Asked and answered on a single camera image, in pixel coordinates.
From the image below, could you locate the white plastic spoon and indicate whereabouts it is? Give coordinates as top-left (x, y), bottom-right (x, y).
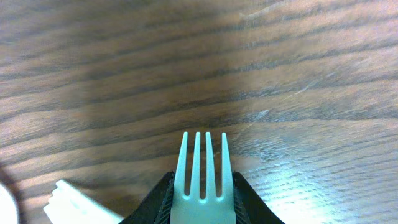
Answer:
top-left (0, 182), bottom-right (19, 224)

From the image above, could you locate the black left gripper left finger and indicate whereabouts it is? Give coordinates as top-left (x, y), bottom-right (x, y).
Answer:
top-left (119, 172), bottom-right (175, 224)

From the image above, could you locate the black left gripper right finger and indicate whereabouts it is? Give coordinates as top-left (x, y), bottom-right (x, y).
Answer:
top-left (233, 172), bottom-right (284, 224)

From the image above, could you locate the white plastic utensil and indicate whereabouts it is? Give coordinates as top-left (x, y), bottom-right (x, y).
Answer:
top-left (44, 180), bottom-right (124, 224)

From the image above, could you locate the white plastic fork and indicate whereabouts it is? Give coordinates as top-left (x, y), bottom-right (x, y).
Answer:
top-left (169, 131), bottom-right (237, 224)

